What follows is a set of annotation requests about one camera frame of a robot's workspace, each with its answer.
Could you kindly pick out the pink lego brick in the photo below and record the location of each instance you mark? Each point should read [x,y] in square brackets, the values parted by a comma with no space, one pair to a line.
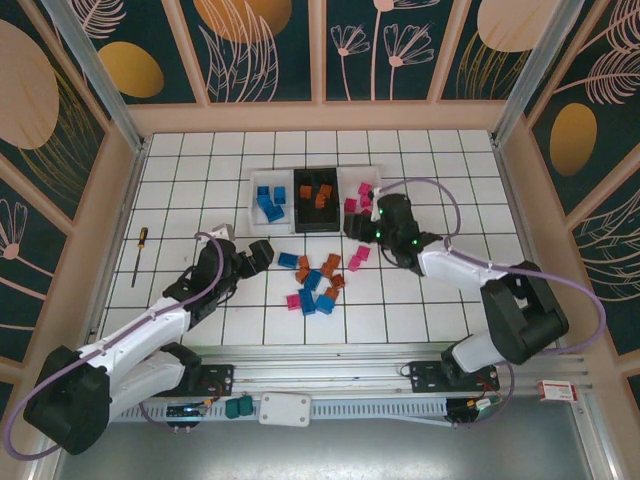
[365,189]
[293,302]
[354,264]
[362,252]
[366,202]
[351,204]

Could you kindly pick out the long blue lego brick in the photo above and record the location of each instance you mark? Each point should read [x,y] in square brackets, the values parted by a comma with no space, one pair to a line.
[271,211]
[307,302]

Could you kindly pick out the orange lego brick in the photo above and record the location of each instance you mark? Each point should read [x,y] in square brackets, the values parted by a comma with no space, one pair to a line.
[338,281]
[326,190]
[332,293]
[305,191]
[301,275]
[320,202]
[327,270]
[333,260]
[303,262]

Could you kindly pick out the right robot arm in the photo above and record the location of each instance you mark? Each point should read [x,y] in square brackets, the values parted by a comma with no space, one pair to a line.
[465,267]

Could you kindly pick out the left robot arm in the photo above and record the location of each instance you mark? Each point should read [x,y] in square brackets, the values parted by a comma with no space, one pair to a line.
[130,332]

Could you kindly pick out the white plastic container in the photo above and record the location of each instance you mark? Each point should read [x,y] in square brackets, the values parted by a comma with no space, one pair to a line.
[357,175]
[272,227]

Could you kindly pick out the black plastic container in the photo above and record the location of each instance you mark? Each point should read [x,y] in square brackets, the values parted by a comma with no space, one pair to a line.
[316,220]

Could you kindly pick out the yellow black screwdriver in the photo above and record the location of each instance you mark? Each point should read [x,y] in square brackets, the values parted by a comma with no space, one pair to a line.
[143,237]

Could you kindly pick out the green plastic block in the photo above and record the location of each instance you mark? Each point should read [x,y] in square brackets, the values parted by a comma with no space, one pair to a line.
[239,408]

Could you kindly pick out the white plastic box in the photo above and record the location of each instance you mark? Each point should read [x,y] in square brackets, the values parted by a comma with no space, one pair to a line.
[285,410]

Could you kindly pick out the red white small box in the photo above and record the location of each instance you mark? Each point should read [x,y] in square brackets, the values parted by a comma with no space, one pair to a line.
[557,391]

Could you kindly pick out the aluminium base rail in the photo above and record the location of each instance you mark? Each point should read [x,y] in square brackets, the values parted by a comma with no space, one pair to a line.
[325,370]

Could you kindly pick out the aluminium frame post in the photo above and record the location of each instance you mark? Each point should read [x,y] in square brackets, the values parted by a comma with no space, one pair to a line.
[530,75]
[100,75]

